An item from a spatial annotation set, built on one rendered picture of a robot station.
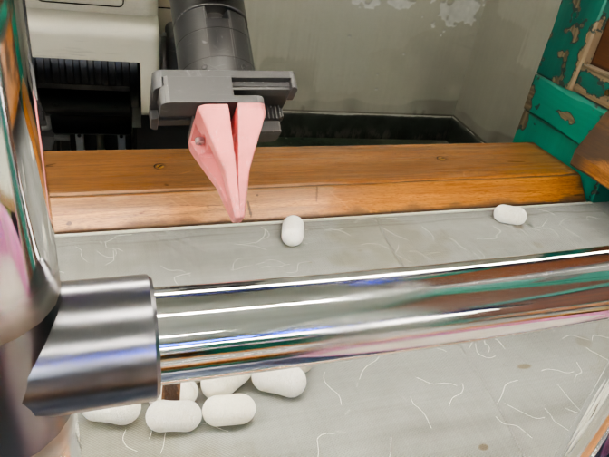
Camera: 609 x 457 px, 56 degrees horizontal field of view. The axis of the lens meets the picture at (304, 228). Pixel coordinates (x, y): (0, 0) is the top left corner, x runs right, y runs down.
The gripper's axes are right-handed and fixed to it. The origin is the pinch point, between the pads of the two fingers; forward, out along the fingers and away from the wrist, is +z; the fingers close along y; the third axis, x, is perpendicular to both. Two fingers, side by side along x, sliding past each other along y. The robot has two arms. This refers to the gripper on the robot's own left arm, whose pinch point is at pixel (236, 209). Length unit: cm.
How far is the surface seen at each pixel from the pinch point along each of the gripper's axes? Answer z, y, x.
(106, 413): 12.2, -9.6, -2.6
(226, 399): 12.6, -3.0, -3.3
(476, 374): 14.0, 14.9, -1.8
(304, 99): -104, 77, 176
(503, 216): -0.2, 29.4, 9.2
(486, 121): -81, 149, 153
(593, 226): 1.8, 40.4, 9.3
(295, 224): -0.8, 6.9, 8.2
